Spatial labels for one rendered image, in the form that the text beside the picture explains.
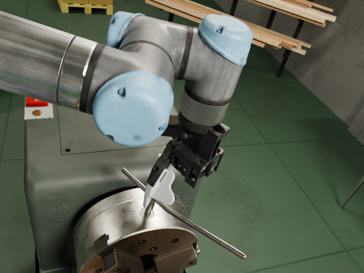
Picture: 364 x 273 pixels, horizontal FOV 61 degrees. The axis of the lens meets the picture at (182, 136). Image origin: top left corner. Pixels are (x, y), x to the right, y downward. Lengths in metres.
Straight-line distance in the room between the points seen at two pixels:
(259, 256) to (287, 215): 0.49
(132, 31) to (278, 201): 2.42
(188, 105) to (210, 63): 0.08
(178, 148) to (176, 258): 0.39
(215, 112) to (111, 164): 0.43
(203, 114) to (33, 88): 0.24
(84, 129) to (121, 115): 0.64
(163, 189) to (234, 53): 0.27
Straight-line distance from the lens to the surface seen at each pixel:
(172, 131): 0.53
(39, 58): 0.32
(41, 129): 0.93
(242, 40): 0.42
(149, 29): 0.41
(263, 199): 2.67
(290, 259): 2.43
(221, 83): 0.44
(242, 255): 0.61
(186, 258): 0.84
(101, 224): 0.77
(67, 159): 0.84
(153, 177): 0.55
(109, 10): 5.50
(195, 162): 0.51
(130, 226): 0.73
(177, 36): 0.42
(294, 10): 4.02
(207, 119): 0.47
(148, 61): 0.33
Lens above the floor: 1.84
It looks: 39 degrees down
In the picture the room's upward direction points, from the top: 14 degrees clockwise
